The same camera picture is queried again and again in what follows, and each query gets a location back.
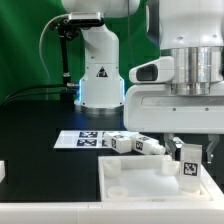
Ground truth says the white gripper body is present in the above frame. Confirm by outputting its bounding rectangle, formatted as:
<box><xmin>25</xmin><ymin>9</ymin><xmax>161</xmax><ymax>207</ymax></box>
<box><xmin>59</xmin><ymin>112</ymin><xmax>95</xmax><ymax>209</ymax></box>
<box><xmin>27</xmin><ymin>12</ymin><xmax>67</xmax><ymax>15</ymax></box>
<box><xmin>124</xmin><ymin>83</ymin><xmax>224</xmax><ymax>134</ymax></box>

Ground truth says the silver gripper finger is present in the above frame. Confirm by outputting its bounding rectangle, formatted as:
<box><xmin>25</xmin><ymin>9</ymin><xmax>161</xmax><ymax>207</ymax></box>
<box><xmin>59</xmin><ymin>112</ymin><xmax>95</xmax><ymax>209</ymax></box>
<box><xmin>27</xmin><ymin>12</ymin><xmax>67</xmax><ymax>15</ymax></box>
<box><xmin>206</xmin><ymin>134</ymin><xmax>220</xmax><ymax>164</ymax></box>
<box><xmin>164</xmin><ymin>133</ymin><xmax>182</xmax><ymax>161</ymax></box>

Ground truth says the white square table top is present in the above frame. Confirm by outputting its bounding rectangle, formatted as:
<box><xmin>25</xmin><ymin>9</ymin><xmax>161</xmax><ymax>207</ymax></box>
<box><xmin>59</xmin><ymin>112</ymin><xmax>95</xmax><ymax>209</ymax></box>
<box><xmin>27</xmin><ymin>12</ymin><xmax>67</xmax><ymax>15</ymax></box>
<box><xmin>98</xmin><ymin>155</ymin><xmax>211</xmax><ymax>202</ymax></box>

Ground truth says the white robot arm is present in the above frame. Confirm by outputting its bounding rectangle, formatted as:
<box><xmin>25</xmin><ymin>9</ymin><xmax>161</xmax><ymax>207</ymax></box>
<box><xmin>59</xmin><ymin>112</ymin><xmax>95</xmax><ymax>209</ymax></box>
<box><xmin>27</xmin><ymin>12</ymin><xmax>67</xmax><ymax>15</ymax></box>
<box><xmin>61</xmin><ymin>0</ymin><xmax>224</xmax><ymax>151</ymax></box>

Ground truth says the white marker tag sheet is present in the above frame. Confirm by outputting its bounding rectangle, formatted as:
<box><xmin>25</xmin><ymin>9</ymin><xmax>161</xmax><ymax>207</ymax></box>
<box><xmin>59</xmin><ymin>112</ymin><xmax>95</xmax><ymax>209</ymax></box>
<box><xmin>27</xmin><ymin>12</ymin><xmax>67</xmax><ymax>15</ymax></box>
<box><xmin>54</xmin><ymin>130</ymin><xmax>107</xmax><ymax>149</ymax></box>

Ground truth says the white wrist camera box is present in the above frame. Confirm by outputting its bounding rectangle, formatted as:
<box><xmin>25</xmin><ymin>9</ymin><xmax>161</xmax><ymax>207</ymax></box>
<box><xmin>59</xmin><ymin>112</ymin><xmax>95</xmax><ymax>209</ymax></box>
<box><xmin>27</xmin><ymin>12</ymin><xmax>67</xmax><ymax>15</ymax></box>
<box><xmin>129</xmin><ymin>56</ymin><xmax>174</xmax><ymax>84</ymax></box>

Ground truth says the white L-shaped wall fixture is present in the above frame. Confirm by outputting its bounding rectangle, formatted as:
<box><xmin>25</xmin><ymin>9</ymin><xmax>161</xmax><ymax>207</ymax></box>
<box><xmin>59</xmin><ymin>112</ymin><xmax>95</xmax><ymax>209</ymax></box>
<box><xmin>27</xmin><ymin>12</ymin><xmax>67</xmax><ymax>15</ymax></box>
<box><xmin>0</xmin><ymin>163</ymin><xmax>224</xmax><ymax>224</ymax></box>

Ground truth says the black cable upper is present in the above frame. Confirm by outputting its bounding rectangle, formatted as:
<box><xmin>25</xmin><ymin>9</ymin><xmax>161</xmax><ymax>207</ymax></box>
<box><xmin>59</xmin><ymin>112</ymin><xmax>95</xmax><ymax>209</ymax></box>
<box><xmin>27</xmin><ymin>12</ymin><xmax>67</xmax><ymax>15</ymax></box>
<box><xmin>0</xmin><ymin>83</ymin><xmax>80</xmax><ymax>106</ymax></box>

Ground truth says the black cable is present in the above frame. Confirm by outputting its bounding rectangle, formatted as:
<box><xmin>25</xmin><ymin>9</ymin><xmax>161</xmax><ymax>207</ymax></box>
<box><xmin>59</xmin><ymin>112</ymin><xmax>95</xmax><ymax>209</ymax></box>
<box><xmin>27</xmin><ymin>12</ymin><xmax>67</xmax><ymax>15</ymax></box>
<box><xmin>0</xmin><ymin>91</ymin><xmax>79</xmax><ymax>108</ymax></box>
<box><xmin>0</xmin><ymin>83</ymin><xmax>80</xmax><ymax>106</ymax></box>

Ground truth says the grey camera on stand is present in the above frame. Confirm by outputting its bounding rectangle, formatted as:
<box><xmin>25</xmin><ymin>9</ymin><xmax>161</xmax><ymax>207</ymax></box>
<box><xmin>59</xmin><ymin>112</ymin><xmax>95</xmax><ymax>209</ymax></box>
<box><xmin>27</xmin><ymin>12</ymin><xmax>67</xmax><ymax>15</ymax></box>
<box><xmin>68</xmin><ymin>12</ymin><xmax>102</xmax><ymax>27</ymax></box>

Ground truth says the black camera stand pole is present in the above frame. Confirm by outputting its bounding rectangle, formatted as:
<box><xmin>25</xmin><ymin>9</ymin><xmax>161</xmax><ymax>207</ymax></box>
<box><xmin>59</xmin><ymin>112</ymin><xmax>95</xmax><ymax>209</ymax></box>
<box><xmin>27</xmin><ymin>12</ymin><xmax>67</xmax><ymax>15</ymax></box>
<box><xmin>50</xmin><ymin>19</ymin><xmax>79</xmax><ymax>102</ymax></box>

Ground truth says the black cable lower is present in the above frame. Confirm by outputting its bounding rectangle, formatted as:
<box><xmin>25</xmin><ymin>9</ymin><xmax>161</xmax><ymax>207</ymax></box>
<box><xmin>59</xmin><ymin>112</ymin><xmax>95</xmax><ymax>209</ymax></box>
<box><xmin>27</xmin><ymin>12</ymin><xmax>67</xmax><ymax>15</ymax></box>
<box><xmin>0</xmin><ymin>91</ymin><xmax>79</xmax><ymax>108</ymax></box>

